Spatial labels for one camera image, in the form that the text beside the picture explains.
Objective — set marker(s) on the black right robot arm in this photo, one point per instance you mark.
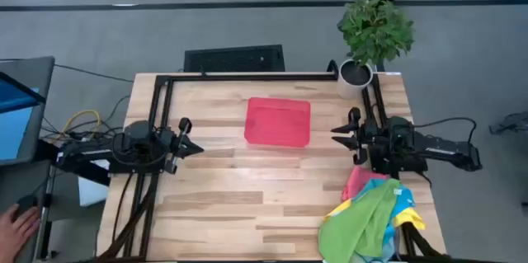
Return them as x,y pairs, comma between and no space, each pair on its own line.
445,151

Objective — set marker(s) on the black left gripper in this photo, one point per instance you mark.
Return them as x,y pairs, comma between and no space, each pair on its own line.
167,143

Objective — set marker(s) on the dark grey side desk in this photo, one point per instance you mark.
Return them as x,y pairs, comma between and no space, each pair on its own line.
16,176

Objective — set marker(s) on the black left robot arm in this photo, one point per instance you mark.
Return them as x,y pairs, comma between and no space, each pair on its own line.
95,151

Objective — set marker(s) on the bright green microfiber towel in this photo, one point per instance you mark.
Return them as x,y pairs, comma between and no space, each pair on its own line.
354,230

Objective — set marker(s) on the bright blue microfiber towel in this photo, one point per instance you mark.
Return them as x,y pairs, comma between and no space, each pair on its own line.
406,203

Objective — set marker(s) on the black mesh computer case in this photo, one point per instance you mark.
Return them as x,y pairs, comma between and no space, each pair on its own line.
235,59

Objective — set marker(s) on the white box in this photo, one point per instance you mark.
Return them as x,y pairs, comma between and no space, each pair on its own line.
92,193

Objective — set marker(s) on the grey monitor with blue screen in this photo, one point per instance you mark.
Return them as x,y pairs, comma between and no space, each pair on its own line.
16,131

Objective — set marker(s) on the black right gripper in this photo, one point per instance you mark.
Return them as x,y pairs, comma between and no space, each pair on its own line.
371,141

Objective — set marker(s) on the green leafy plant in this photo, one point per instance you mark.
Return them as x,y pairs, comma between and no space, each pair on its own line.
375,28

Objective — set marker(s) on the person's hand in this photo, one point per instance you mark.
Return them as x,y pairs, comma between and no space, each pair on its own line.
16,234

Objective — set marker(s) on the yellow microfiber towel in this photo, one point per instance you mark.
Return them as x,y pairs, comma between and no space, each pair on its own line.
410,217

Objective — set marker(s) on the red plastic tray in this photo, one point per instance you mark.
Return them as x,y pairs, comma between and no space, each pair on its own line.
276,123

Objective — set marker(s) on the pink microfiber towel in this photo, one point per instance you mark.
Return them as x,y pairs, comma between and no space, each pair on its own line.
356,180

